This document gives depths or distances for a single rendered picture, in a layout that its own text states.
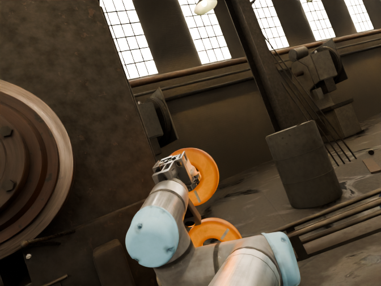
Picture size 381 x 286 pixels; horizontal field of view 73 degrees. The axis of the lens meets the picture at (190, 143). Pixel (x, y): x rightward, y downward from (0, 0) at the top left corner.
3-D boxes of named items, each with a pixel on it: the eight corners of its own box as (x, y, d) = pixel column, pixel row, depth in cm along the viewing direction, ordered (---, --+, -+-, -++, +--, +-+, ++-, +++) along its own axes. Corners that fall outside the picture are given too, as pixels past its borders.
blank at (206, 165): (156, 162, 74) (151, 163, 71) (203, 138, 71) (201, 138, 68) (178, 212, 72) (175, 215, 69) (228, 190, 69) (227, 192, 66)
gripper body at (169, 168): (186, 149, 60) (177, 167, 49) (199, 181, 62) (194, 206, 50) (157, 160, 62) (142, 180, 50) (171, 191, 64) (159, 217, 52)
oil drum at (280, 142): (280, 207, 315) (254, 139, 320) (313, 189, 339) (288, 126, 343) (319, 210, 261) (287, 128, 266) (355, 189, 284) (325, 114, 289)
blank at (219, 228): (223, 286, 69) (222, 293, 66) (176, 251, 72) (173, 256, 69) (255, 240, 67) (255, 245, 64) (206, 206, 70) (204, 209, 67)
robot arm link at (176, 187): (192, 219, 46) (152, 231, 48) (194, 206, 51) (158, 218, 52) (176, 183, 45) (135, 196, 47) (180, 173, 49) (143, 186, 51)
